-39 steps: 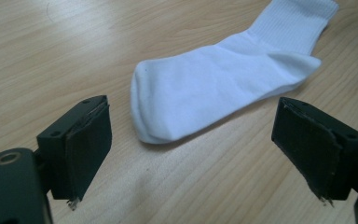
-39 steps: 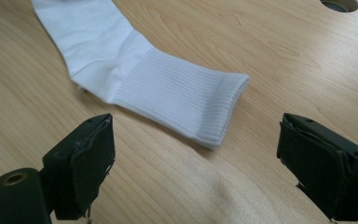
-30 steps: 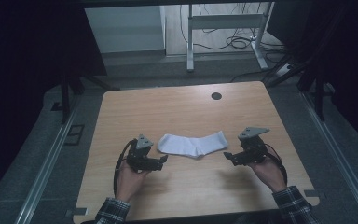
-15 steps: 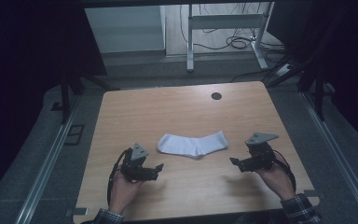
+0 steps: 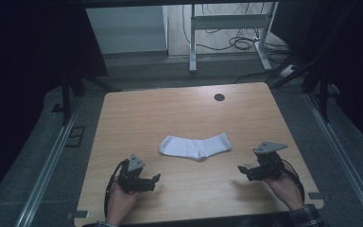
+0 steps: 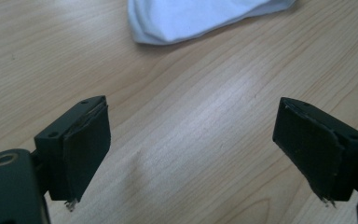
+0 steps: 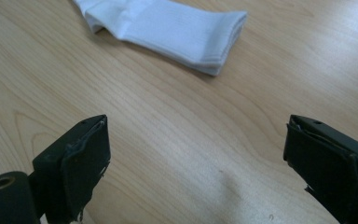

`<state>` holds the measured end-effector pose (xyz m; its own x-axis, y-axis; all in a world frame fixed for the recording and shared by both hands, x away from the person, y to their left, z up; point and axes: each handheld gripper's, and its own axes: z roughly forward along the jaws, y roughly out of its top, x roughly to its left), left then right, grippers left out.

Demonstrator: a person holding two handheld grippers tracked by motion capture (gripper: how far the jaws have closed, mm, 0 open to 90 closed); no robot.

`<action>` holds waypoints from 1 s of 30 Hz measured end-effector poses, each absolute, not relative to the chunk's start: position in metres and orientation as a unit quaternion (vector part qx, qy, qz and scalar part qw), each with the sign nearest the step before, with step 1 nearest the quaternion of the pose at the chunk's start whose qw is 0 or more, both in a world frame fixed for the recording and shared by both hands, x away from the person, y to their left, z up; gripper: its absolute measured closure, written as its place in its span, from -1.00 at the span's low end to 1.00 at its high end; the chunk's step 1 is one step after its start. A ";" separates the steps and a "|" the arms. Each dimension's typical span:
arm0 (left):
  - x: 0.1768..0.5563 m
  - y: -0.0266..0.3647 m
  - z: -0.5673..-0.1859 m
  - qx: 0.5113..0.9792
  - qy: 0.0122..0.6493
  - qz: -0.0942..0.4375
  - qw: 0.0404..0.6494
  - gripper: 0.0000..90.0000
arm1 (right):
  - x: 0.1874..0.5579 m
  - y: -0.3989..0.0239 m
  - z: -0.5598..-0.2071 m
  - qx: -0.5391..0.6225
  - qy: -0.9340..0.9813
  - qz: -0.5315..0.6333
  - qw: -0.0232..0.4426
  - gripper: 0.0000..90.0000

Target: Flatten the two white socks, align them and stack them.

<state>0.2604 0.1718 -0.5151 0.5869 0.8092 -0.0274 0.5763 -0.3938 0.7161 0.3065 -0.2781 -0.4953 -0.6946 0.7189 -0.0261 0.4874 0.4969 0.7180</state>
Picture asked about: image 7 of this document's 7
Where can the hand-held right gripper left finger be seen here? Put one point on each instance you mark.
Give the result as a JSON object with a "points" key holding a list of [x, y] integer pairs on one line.
{"points": [[74, 168]]}

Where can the white sock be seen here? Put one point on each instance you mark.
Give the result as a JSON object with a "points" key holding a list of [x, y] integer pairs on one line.
{"points": [[174, 31], [213, 69]]}

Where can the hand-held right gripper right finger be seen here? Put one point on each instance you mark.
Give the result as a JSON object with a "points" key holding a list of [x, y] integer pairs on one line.
{"points": [[332, 168]]}

